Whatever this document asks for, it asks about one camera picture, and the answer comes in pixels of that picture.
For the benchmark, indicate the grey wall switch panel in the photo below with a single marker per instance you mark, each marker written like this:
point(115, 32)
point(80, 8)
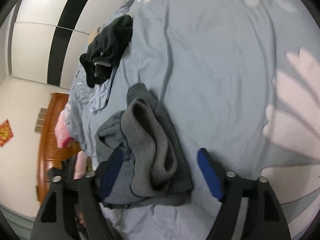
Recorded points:
point(40, 120)

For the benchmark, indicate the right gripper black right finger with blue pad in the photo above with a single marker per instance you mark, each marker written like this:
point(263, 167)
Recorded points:
point(264, 216)

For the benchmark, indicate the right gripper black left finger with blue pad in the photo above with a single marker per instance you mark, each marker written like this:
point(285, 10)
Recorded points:
point(56, 216)

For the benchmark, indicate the pink fluffy pillow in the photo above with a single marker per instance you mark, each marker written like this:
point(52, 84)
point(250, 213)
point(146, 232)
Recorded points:
point(63, 138)

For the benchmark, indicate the white wardrobe with black stripe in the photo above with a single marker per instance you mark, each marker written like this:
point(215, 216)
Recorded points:
point(49, 36)

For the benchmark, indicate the brown wooden headboard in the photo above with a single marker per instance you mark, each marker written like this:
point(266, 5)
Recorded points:
point(49, 154)

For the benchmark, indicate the yellow beige garment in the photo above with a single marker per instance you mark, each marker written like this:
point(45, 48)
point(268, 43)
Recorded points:
point(93, 35)

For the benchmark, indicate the light blue shirt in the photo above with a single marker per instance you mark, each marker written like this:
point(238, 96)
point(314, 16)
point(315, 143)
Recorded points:
point(102, 94)

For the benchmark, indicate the blue floral bed duvet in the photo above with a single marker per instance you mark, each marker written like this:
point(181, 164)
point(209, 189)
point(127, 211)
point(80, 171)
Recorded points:
point(238, 77)

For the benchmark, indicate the red diamond wall decoration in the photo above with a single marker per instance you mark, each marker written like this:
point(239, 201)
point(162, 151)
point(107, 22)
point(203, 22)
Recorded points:
point(5, 133)

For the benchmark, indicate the black fleece hoodie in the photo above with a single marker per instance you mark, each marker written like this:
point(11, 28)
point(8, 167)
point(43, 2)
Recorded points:
point(106, 50)

